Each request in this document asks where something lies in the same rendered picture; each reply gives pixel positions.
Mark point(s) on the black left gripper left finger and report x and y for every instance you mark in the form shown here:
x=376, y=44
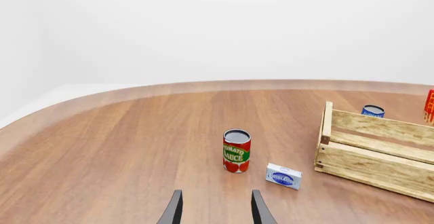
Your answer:
x=173, y=212

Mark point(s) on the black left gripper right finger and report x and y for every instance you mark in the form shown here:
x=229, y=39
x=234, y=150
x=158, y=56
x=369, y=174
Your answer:
x=260, y=212

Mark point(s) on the wooden slat tray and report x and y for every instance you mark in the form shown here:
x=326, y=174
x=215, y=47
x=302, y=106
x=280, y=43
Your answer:
x=376, y=152

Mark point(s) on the white and blue printed box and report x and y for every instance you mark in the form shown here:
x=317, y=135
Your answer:
x=284, y=177

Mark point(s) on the red tomato sauce tin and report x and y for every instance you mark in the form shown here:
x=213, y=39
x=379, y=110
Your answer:
x=236, y=152

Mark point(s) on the blue tin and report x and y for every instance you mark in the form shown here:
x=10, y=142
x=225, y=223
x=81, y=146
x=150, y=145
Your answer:
x=373, y=111

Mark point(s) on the red and orange printed box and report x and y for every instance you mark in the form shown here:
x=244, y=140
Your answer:
x=429, y=107

